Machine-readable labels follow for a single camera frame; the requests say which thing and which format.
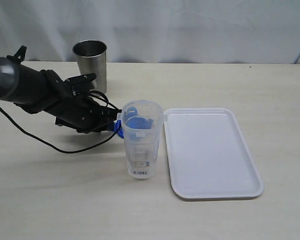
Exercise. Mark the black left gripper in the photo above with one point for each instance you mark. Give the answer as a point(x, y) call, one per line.
point(70, 102)

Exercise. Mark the blue container lid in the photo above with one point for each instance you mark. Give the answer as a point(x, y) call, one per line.
point(134, 121)

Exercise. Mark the stainless steel cup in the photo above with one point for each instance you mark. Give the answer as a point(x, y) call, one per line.
point(91, 57)

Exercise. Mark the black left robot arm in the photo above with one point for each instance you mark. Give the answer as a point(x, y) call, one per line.
point(26, 87)

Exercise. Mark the clear plastic tall container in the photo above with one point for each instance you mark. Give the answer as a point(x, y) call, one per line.
point(141, 145)

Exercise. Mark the white plastic tray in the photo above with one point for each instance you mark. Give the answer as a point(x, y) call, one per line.
point(208, 157)

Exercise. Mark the white backdrop curtain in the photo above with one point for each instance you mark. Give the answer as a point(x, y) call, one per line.
point(155, 31)

